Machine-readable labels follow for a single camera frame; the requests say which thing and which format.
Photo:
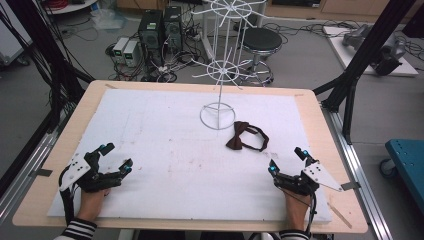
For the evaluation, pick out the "white floor board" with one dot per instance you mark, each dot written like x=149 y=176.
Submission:
x=346 y=55

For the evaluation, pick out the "white foam mat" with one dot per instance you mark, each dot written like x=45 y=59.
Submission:
x=166 y=133

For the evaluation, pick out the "clear plastic bag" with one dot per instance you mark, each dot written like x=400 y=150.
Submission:
x=108 y=18

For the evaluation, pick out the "brown bow tie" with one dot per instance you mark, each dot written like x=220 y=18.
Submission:
x=237 y=137

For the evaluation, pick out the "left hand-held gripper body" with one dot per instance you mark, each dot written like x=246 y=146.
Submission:
x=75 y=171

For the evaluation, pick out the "white round table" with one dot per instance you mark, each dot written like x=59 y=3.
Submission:
x=71 y=6

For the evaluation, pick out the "grey device on board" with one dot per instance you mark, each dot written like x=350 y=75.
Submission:
x=390 y=50

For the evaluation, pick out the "person's right hand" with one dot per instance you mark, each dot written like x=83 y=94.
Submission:
x=296 y=210

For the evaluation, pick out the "black round stool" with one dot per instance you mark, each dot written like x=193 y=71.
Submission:
x=261 y=39

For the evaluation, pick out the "grey tape strip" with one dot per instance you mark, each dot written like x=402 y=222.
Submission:
x=41 y=172
x=350 y=186

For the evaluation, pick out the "aluminium rail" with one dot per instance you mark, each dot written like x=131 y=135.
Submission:
x=363 y=186
x=23 y=180

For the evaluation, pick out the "slim black computer tower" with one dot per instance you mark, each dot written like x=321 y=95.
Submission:
x=173 y=30

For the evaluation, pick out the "thin wooden stick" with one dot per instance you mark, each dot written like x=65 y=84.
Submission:
x=340 y=215

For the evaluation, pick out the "black metal frame strut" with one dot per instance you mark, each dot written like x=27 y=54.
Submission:
x=373 y=43
x=26 y=26

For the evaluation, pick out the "large black computer tower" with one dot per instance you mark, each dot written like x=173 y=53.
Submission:
x=150 y=36

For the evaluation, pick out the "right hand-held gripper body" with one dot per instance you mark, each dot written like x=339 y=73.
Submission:
x=323 y=176

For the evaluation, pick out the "blue cart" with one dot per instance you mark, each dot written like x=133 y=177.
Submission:
x=406 y=166

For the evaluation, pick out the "person's left hand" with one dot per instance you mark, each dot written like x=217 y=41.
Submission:
x=91 y=203

